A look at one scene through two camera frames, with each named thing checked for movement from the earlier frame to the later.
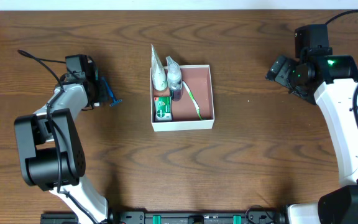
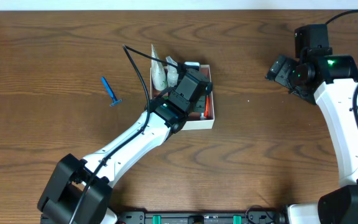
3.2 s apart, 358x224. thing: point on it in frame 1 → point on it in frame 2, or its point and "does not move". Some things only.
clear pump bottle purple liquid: [174, 79] does not move
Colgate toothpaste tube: [97, 93] → [206, 111]
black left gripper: [102, 92] → [199, 104]
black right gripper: [282, 74] does not move
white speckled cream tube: [158, 74] does not move
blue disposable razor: [114, 101] does not move
